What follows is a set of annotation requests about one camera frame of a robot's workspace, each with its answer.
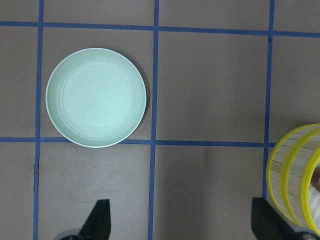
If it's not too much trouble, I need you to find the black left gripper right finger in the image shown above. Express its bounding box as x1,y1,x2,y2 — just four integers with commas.
251,197,300,240

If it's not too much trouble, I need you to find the dark brown bun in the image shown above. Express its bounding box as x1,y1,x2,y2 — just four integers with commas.
310,166,320,192

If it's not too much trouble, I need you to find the light green plate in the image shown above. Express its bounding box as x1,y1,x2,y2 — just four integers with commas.
45,48,147,148

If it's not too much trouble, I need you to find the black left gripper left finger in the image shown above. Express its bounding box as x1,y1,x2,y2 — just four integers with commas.
79,199,111,240

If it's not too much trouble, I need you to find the yellow steamer basket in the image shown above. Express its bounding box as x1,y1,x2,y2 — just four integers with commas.
279,127,320,237
266,123,320,223

